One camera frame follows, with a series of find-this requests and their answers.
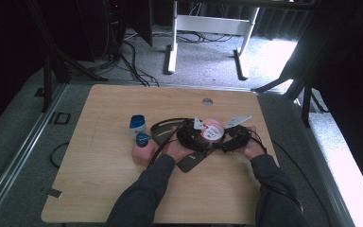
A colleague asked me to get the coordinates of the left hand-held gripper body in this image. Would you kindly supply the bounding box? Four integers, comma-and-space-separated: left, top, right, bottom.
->
176, 116, 206, 151

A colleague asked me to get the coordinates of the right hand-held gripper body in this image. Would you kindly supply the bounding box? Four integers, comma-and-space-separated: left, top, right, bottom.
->
224, 114, 252, 148

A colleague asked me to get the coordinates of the pink and white round jar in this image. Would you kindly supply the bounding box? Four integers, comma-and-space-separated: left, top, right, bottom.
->
201, 118, 226, 143

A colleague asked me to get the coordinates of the person's right hand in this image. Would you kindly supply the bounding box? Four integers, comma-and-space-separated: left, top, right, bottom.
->
235, 126, 268, 161

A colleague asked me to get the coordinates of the person's left hand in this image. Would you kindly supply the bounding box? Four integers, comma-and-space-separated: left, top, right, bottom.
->
162, 126, 197, 164

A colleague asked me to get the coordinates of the pink bottle with blue cap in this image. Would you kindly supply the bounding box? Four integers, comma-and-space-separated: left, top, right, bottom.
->
130, 131, 159, 167

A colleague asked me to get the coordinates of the white bottle with blue cap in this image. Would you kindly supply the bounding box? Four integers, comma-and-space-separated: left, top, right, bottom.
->
129, 114, 147, 141

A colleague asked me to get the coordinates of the black metal stand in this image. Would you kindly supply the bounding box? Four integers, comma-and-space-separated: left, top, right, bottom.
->
251, 0, 329, 127
25, 0, 108, 113

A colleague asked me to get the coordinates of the dark equipment cabinet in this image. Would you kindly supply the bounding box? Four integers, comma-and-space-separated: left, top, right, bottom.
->
72, 0, 130, 62

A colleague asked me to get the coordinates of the dark tape piece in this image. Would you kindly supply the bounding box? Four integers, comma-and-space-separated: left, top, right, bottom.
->
41, 187, 63, 199

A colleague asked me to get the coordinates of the dark curtain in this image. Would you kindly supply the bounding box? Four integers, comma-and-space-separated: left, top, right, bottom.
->
0, 0, 45, 136

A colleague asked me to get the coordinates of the right hand-held gripper cable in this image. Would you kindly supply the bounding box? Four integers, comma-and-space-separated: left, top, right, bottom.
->
249, 129, 305, 212

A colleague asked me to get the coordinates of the long black floor cable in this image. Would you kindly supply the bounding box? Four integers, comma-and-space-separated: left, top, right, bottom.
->
272, 140, 333, 227

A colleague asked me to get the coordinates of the bundle of black floor cables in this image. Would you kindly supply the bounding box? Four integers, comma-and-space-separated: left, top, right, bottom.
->
119, 31, 160, 88

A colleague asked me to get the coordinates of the white desk frame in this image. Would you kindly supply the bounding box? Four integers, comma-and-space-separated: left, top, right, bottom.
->
163, 0, 261, 81

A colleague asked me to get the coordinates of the black floor bracket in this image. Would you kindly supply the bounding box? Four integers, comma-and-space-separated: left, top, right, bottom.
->
47, 112, 72, 126

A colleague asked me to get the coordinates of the black floor cable loop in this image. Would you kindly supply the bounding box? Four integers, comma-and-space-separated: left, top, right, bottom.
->
49, 141, 70, 168

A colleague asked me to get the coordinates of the metal floor rail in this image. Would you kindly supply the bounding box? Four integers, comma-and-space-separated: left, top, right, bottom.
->
0, 83, 67, 218

